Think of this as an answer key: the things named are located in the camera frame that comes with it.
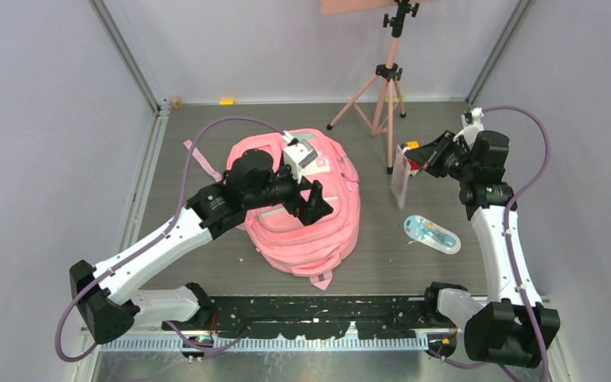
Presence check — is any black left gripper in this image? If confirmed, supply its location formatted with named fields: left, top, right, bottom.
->
left=244, top=160, right=333, bottom=224

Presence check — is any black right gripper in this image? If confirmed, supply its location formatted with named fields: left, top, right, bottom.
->
left=406, top=131, right=477, bottom=183

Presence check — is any clear geometry ruler set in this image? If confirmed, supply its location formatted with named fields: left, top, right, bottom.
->
left=391, top=144, right=412, bottom=209

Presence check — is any pink student backpack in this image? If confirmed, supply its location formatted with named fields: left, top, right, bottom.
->
left=185, top=129, right=360, bottom=290

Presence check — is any light blue round object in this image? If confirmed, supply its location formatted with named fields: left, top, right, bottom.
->
left=403, top=215, right=461, bottom=255

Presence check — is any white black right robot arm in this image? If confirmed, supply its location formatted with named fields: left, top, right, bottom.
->
left=403, top=107, right=561, bottom=368

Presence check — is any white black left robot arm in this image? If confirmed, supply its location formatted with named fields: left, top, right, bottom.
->
left=69, top=137, right=333, bottom=345

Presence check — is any colourful toy block train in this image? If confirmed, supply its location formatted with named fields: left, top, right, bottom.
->
left=399, top=140, right=420, bottom=177

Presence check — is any pink tripod stand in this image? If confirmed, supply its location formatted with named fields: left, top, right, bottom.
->
left=326, top=0, right=421, bottom=174

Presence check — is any small wooden block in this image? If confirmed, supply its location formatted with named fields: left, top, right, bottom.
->
left=169, top=95, right=183, bottom=109

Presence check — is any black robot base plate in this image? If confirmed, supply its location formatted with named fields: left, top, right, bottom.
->
left=174, top=295, right=455, bottom=340

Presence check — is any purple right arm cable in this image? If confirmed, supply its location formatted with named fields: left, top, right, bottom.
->
left=426, top=105, right=551, bottom=382

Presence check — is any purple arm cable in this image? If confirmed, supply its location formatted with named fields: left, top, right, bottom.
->
left=426, top=105, right=551, bottom=382
left=55, top=115, right=298, bottom=364

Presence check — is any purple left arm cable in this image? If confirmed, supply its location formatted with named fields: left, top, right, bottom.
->
left=55, top=115, right=298, bottom=364

